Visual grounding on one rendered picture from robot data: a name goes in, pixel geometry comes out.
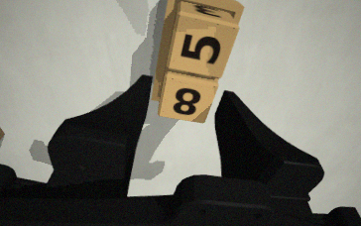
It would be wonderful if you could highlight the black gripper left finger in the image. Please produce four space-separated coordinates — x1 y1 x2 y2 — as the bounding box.
46 74 153 197

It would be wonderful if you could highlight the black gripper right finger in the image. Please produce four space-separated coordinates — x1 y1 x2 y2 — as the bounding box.
214 90 324 220

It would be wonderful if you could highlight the tan wooden number cube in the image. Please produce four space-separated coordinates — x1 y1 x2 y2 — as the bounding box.
167 0 240 78
158 63 218 123

